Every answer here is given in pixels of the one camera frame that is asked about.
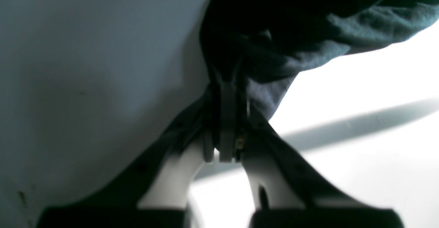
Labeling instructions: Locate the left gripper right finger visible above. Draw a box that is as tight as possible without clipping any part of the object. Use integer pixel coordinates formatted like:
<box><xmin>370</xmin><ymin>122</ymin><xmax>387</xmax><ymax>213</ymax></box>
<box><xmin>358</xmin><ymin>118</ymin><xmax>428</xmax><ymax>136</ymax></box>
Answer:
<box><xmin>241</xmin><ymin>104</ymin><xmax>404</xmax><ymax>228</ymax></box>

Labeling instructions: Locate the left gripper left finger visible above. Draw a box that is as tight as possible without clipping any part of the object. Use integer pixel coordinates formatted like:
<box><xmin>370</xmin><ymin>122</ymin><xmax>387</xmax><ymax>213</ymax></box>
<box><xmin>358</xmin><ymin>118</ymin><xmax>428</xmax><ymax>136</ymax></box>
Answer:
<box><xmin>37</xmin><ymin>84</ymin><xmax>237</xmax><ymax>228</ymax></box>

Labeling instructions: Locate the black t-shirt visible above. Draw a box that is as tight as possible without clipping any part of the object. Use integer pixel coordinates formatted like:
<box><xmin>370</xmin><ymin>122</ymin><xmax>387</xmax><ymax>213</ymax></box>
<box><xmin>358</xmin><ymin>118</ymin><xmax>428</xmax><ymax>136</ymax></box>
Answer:
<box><xmin>199</xmin><ymin>0</ymin><xmax>438</xmax><ymax>120</ymax></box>

